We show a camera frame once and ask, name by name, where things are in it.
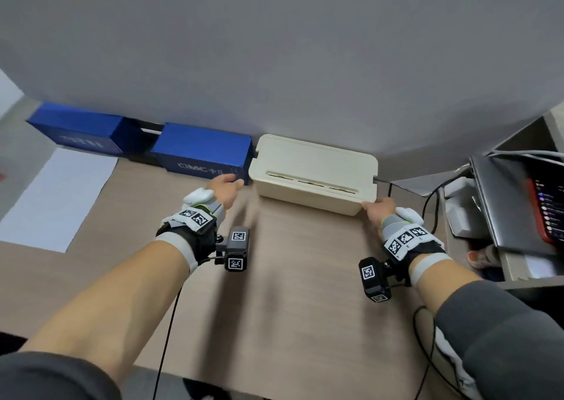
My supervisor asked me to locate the open blue box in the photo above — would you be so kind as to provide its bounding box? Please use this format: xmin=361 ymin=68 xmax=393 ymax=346
xmin=26 ymin=102 xmax=156 ymax=158

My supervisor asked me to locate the cream plastic cable box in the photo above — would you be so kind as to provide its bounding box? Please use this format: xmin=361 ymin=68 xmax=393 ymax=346
xmin=248 ymin=134 xmax=380 ymax=216

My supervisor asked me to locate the person's left forearm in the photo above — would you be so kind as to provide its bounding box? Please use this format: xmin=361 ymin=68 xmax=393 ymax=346
xmin=18 ymin=235 xmax=193 ymax=371

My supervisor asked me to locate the person's right forearm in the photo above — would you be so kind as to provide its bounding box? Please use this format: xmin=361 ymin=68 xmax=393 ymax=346
xmin=410 ymin=254 xmax=483 ymax=316

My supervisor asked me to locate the person's left hand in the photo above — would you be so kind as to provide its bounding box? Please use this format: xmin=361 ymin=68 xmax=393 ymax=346
xmin=206 ymin=174 xmax=246 ymax=222

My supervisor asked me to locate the orange and white shoe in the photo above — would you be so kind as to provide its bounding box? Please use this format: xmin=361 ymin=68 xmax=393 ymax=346
xmin=466 ymin=244 xmax=501 ymax=269

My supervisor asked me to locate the white cable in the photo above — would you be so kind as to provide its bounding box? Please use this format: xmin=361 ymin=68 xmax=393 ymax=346
xmin=485 ymin=149 xmax=564 ymax=163

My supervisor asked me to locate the red phone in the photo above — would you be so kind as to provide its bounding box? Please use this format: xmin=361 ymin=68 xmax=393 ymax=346
xmin=526 ymin=176 xmax=564 ymax=244

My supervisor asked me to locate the black cable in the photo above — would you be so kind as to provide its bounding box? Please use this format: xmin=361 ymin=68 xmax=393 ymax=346
xmin=151 ymin=281 xmax=182 ymax=400
xmin=421 ymin=181 xmax=447 ymax=234
xmin=411 ymin=305 xmax=463 ymax=400

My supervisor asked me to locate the white paper sheet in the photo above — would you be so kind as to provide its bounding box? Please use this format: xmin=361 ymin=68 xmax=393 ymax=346
xmin=0 ymin=148 xmax=119 ymax=254

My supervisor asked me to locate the white power adapter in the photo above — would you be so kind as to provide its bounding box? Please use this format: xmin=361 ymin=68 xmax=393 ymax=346
xmin=442 ymin=177 xmax=491 ymax=238

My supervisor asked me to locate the closed blue box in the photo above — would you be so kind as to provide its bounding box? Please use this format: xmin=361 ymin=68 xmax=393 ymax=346
xmin=151 ymin=122 xmax=253 ymax=187

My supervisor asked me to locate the black marker wrist strap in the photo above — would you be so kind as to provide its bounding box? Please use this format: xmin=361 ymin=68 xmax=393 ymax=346
xmin=381 ymin=207 xmax=454 ymax=285
xmin=155 ymin=187 xmax=226 ymax=277

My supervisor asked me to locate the grey laptop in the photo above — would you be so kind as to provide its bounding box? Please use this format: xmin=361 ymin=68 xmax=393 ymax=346
xmin=468 ymin=153 xmax=564 ymax=257

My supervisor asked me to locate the person's right hand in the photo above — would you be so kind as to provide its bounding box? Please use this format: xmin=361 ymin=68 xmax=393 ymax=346
xmin=362 ymin=197 xmax=400 ymax=240

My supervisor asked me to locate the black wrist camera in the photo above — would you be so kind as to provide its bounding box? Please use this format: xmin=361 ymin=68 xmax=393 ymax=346
xmin=358 ymin=256 xmax=394 ymax=303
xmin=215 ymin=227 xmax=251 ymax=273

